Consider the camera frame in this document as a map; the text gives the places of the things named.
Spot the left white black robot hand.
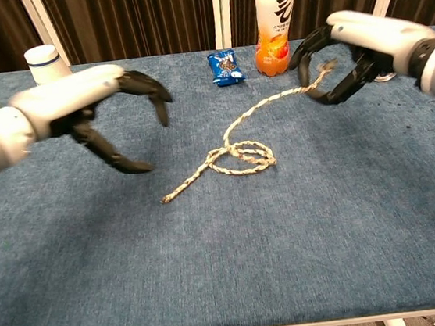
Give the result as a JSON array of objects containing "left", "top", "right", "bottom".
[{"left": 5, "top": 57, "right": 182, "bottom": 189}]

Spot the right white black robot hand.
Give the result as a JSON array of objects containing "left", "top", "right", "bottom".
[{"left": 283, "top": 0, "right": 435, "bottom": 110}]

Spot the beige braided rope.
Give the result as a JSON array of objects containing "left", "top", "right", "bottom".
[{"left": 146, "top": 58, "right": 353, "bottom": 206}]

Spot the white paper cup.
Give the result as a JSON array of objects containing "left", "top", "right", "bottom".
[{"left": 22, "top": 41, "right": 75, "bottom": 88}]

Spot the orange drink bottle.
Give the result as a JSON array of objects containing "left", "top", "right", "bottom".
[{"left": 248, "top": 0, "right": 304, "bottom": 79}]

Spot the blue snack packet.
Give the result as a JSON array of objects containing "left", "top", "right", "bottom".
[{"left": 206, "top": 48, "right": 248, "bottom": 89}]

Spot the blue felt table cover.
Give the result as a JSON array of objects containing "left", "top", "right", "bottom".
[{"left": 0, "top": 23, "right": 435, "bottom": 326}]

